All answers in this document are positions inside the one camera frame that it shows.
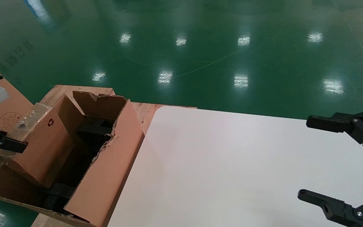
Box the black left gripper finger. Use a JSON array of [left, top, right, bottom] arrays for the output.
[[0, 124, 28, 154]]

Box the small taped cardboard box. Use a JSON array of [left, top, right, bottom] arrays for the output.
[[0, 102, 75, 189]]

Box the big open cardboard box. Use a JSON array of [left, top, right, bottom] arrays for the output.
[[0, 91, 145, 227]]

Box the black foam insert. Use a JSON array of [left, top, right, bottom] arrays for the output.
[[40, 115, 117, 213]]

